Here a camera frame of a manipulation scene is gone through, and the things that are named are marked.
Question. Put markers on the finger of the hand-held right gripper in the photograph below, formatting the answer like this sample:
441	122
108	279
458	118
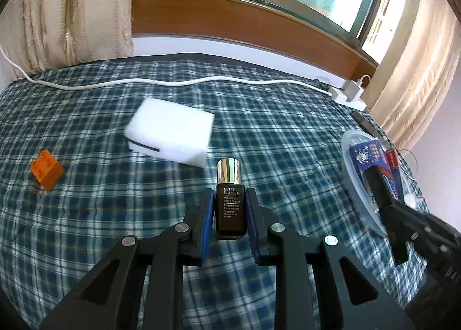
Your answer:
396	236
428	223

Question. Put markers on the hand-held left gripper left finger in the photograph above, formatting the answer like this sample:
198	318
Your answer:
206	229

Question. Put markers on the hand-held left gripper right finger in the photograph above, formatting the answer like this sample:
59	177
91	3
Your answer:
255	232

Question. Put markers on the dark brown serum bottle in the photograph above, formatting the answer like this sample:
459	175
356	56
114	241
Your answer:
230	207

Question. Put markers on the clear round plastic container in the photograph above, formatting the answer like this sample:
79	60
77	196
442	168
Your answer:
354	186

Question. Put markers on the red and blue card box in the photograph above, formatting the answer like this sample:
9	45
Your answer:
393	159

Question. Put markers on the blue printed box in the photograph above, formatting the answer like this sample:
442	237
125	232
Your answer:
367	153

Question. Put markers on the white sponge with dark layer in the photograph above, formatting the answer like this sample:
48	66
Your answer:
169	132

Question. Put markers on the white power strip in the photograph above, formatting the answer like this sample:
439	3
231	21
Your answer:
342	97

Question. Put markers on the white phone charger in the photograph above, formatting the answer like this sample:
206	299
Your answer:
354	87

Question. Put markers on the beige plain curtain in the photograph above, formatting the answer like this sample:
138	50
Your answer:
414	63

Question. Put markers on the orange toy brick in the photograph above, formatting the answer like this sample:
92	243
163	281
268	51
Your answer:
46	169

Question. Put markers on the beige pleated curtain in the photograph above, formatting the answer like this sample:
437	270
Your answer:
65	13

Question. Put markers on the wooden window frame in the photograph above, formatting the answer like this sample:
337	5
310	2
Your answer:
252	27

